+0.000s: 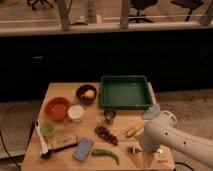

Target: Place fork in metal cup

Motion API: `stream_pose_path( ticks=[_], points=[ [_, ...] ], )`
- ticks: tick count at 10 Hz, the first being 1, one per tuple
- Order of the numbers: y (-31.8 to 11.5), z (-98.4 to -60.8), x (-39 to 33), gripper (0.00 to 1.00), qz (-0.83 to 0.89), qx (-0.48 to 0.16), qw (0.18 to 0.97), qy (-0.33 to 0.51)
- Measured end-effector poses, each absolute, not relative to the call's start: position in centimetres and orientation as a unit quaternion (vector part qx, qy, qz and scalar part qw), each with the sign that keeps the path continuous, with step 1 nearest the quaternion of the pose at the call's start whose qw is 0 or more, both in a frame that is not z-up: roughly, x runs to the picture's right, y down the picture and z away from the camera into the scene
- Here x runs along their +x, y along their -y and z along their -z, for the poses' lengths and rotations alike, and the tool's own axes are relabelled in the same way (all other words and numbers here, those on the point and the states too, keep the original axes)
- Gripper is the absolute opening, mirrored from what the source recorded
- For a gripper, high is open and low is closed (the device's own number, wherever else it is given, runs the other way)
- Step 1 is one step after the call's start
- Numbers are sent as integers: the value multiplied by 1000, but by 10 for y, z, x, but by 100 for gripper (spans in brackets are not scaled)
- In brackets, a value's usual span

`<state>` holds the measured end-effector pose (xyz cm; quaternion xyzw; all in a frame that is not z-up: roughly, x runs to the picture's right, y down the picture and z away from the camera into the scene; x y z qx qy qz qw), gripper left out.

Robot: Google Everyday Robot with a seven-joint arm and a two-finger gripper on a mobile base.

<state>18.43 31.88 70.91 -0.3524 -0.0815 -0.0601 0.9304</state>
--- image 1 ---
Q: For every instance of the silver metal fork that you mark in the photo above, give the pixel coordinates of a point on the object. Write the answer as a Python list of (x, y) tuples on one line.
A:
[(134, 150)]

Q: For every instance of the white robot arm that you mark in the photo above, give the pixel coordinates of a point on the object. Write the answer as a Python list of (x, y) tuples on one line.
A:
[(161, 130)]

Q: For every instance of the small metal cup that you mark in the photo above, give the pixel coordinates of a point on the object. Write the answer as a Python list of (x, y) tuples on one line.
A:
[(109, 116)]

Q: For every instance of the green small cup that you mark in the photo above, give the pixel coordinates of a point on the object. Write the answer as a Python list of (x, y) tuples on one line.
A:
[(47, 129)]

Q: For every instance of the green plastic tray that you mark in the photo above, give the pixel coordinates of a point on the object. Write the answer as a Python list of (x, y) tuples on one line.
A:
[(125, 92)]

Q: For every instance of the yellow round food piece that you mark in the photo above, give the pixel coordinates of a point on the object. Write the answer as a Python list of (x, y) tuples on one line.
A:
[(89, 94)]

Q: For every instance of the dark maroon bowl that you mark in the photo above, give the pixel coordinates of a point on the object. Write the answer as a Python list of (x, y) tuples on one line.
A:
[(81, 90)]

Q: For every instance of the white round container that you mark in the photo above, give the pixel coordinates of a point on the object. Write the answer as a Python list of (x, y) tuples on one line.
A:
[(76, 113)]

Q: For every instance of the dark purple grape bunch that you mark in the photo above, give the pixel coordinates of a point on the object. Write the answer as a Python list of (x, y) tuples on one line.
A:
[(105, 134)]

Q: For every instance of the orange bowl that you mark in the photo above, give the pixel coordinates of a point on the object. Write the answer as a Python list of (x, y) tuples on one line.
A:
[(56, 108)]

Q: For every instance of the blue sponge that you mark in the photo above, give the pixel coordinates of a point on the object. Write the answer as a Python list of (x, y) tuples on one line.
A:
[(83, 149)]

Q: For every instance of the green chili pepper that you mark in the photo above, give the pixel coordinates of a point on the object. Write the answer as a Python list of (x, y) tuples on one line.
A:
[(104, 152)]

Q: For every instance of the black office chair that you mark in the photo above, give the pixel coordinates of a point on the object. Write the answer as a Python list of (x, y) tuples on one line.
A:
[(140, 5), (34, 3)]

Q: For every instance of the black office chair left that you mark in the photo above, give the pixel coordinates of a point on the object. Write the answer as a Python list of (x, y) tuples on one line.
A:
[(34, 3)]

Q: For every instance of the black chair right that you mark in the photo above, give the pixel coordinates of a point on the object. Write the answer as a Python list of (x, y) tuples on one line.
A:
[(190, 4)]

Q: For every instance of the white handled dish brush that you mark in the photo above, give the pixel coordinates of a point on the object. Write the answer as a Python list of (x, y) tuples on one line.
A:
[(44, 146)]

